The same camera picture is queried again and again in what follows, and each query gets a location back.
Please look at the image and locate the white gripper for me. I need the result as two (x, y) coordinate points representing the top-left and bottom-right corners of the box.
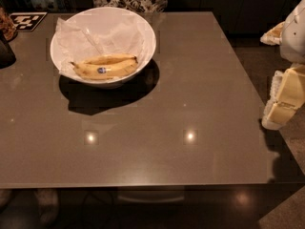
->
(260, 0), (305, 130)

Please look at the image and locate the yellow banana with sticker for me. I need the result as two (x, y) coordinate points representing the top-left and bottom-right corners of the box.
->
(73, 59), (137, 80)

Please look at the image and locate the yellow banana behind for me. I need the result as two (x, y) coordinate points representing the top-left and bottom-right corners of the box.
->
(84, 53), (136, 65)

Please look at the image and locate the white bowl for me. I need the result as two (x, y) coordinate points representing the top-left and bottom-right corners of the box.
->
(51, 7), (156, 89)

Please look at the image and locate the white paper liner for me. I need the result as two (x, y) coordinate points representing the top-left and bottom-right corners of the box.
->
(55, 16), (144, 81)

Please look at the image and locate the black white marker tag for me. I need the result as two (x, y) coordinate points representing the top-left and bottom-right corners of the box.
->
(10, 12), (47, 31)

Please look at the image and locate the dark object at left edge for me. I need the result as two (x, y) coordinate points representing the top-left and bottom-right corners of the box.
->
(0, 40), (16, 68)

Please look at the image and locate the brown patterned jar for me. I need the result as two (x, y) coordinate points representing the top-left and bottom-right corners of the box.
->
(0, 8), (17, 41)

